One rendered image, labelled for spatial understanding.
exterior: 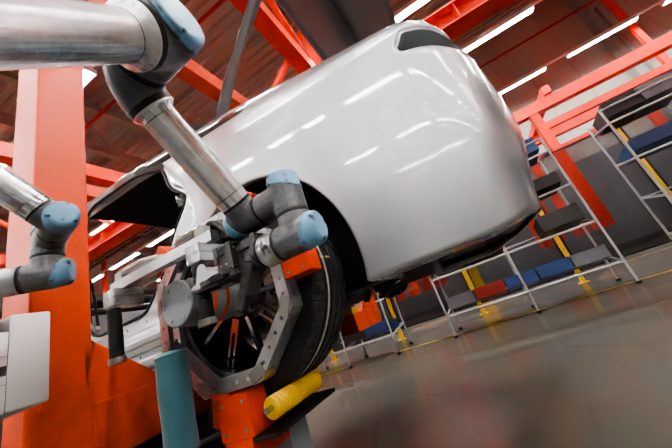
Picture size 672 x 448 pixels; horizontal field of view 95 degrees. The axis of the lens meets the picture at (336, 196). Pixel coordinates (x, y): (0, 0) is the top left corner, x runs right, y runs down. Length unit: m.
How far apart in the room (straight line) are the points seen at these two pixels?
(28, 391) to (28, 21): 0.39
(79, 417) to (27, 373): 0.84
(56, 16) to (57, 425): 1.04
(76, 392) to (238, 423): 0.49
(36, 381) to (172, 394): 0.65
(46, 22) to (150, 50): 0.16
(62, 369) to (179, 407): 0.38
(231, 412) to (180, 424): 0.13
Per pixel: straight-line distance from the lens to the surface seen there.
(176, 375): 1.09
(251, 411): 1.06
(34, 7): 0.54
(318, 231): 0.63
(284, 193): 0.68
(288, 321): 0.96
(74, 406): 1.30
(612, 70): 7.83
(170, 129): 0.75
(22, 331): 0.47
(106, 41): 0.59
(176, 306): 1.02
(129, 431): 1.38
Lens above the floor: 0.66
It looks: 21 degrees up
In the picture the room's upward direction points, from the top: 20 degrees counter-clockwise
